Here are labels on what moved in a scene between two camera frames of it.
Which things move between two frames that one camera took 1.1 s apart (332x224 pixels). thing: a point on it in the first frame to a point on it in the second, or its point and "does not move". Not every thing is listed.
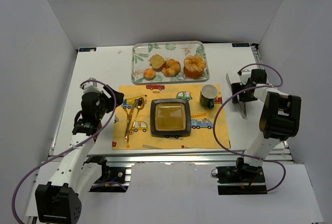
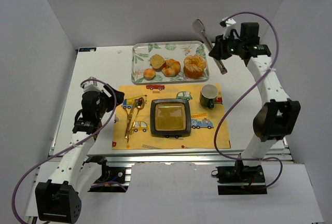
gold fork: (126, 133) does not move
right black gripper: (239, 93) to (221, 46)
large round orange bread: (194, 66) does not move
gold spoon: (140, 103) does not move
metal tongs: (242, 109) to (199, 28)
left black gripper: (111, 99) does not move
